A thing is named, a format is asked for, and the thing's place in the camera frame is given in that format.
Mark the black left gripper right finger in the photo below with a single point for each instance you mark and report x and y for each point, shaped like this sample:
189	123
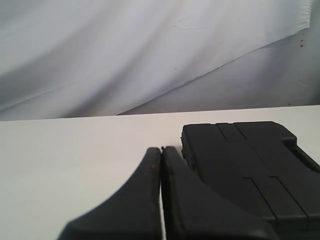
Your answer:
194	212

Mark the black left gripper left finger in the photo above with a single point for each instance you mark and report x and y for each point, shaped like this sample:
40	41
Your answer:
131	213

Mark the black plastic tool case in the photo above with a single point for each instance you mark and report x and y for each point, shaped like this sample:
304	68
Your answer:
259	167

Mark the white backdrop cloth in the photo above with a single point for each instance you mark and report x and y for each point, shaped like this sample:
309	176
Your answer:
84	58

